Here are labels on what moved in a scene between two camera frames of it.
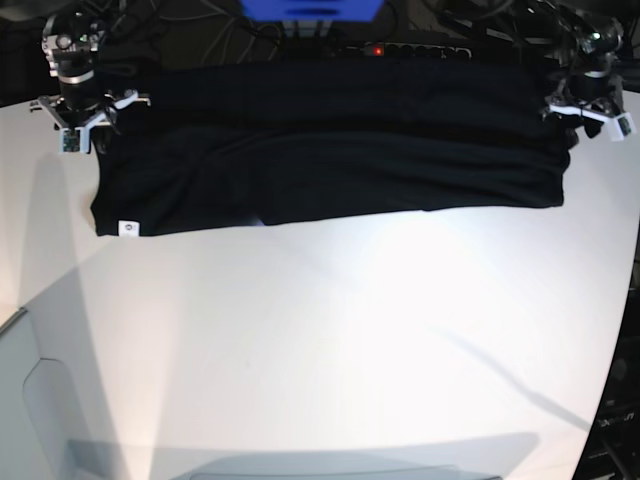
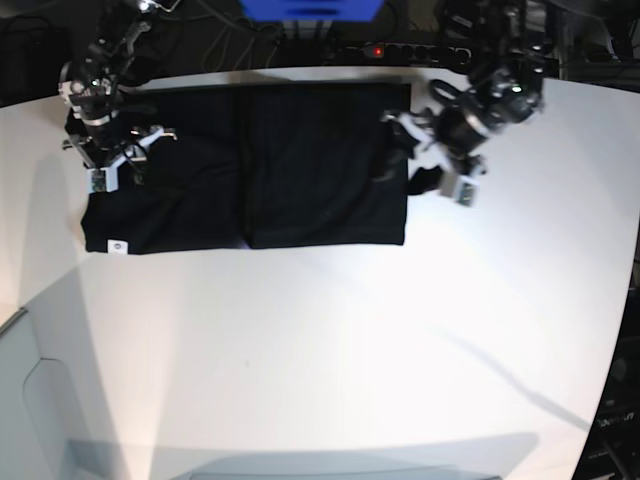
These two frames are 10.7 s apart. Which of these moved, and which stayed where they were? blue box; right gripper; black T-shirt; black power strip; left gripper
Moved: left gripper; black T-shirt; right gripper
Stayed: black power strip; blue box
